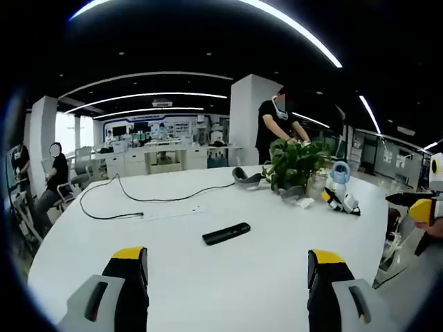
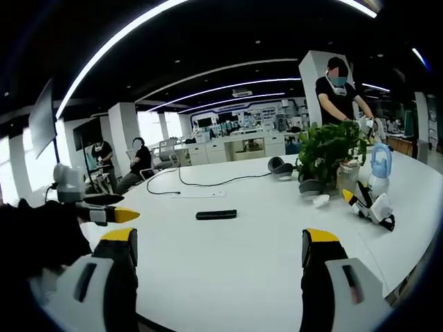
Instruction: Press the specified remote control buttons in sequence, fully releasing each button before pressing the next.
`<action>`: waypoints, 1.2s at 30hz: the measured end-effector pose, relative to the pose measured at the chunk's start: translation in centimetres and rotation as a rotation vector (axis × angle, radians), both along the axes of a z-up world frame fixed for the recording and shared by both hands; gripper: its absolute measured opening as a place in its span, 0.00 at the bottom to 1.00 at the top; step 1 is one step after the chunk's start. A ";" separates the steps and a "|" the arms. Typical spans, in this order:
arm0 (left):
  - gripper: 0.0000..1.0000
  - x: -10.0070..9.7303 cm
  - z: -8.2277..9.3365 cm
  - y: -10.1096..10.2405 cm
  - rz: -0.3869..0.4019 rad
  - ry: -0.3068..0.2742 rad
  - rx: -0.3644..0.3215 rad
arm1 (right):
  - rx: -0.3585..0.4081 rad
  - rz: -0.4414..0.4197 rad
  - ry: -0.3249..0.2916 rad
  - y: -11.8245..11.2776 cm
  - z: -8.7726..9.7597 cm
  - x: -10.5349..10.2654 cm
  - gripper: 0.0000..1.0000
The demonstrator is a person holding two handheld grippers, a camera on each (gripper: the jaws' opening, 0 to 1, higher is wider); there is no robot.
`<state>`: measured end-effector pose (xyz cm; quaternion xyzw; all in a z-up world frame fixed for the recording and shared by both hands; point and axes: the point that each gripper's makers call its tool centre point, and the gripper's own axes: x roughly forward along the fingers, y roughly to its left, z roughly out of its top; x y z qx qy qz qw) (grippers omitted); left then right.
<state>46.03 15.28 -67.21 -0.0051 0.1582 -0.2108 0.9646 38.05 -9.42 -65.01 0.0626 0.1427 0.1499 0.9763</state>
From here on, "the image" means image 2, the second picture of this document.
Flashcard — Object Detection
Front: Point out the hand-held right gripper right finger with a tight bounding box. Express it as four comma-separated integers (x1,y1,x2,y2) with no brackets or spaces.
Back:
300,228,394,332

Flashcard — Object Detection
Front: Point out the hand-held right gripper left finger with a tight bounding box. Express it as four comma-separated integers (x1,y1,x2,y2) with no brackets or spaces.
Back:
51,227,139,332

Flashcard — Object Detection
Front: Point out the black remote control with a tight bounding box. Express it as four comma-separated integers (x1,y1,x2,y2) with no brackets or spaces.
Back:
195,209,238,221

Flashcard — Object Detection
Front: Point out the grey office chair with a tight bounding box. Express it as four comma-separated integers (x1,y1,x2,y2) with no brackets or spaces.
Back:
152,138,181,172
138,165,156,183

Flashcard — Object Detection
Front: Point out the spare hand-held gripper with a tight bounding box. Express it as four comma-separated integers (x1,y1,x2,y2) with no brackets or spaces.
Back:
341,180,396,232

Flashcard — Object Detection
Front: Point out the grey headset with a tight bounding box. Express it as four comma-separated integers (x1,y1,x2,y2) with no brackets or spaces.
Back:
267,156,295,181
298,178,328,201

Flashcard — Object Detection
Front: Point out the glass jar vase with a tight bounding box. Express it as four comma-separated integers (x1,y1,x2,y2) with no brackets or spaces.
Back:
337,160,361,194

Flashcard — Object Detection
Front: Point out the blue white bottle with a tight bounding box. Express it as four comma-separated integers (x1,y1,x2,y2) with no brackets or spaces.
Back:
366,143,394,194

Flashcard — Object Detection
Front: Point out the long white counter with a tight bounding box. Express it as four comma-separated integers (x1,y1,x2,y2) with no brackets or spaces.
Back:
172,129,305,166

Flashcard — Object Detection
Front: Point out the green potted plant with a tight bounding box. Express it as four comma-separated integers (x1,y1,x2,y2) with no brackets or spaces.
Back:
296,119,373,190

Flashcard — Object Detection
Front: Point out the black cable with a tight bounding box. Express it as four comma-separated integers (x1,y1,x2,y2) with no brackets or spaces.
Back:
145,165,274,196

